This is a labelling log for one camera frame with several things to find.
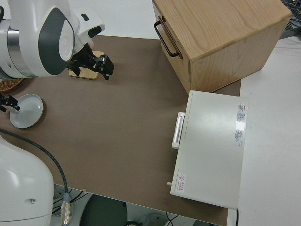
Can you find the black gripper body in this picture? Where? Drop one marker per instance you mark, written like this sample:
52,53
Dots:
85,60
4,100

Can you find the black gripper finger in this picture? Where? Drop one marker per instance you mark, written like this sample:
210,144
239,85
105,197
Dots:
2,108
105,67
74,69
14,102

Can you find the gray plate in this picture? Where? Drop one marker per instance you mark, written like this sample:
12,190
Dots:
28,115

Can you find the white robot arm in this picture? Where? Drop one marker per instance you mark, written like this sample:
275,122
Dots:
23,35

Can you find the small wooden block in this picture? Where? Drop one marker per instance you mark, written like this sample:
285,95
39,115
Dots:
87,75

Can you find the brown wicker basket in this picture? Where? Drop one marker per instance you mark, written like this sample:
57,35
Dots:
9,84

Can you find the brown table mat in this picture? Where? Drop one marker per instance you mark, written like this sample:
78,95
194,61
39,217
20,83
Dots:
117,117

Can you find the wooden drawer box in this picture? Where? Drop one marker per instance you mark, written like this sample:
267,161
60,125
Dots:
223,35

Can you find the white toaster oven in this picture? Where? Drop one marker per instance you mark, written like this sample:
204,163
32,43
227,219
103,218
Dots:
211,146

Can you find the black round stand base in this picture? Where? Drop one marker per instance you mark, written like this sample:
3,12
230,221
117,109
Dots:
103,212

